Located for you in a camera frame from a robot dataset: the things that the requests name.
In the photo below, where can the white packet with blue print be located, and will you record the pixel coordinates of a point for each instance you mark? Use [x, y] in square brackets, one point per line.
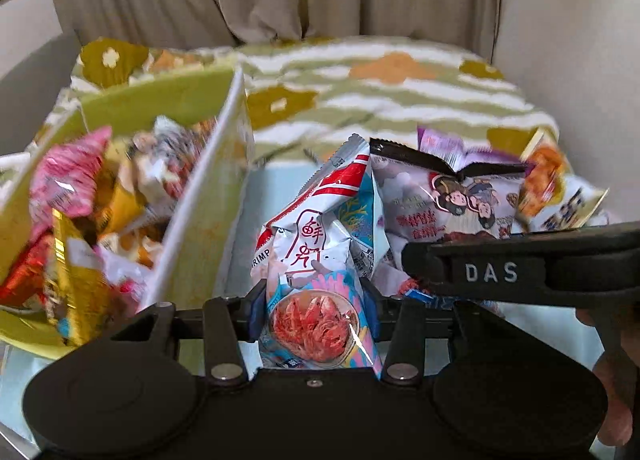
[570, 210]

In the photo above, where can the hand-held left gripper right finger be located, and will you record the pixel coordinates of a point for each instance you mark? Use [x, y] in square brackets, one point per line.
[371, 315]

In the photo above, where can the gold chocolate snack packet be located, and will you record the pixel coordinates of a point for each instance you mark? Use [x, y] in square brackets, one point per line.
[75, 280]

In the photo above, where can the pink white snack packet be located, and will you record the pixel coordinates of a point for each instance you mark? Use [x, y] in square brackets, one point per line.
[70, 174]

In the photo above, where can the orange bread snack packet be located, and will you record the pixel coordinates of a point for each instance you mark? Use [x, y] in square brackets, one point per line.
[542, 174]

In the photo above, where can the green yellow cardboard box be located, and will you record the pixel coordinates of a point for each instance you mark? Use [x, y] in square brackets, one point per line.
[200, 230]

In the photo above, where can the green striped floral blanket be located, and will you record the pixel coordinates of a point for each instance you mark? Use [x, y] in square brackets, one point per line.
[375, 89]

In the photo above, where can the yellow white snack packet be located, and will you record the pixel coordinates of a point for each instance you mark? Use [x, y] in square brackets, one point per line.
[120, 210]

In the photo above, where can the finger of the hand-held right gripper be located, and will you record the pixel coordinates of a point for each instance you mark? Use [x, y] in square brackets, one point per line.
[422, 265]

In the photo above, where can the purple snack packet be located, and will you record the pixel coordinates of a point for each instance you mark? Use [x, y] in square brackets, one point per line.
[450, 147]

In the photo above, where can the blue white shrimp cracker packet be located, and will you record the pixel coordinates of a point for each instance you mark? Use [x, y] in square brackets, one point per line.
[315, 260]

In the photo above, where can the person's right hand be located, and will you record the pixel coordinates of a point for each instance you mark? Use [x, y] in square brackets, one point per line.
[635, 365]

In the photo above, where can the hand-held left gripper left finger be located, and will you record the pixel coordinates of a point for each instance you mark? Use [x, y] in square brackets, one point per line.
[256, 315]

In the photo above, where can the red chips packet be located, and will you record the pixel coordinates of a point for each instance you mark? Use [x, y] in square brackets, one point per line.
[22, 275]

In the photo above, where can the lavender packet with black top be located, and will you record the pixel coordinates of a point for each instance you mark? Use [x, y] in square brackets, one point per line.
[440, 200]

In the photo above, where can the orange white cake packet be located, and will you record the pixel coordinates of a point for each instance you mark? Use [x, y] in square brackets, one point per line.
[165, 154]

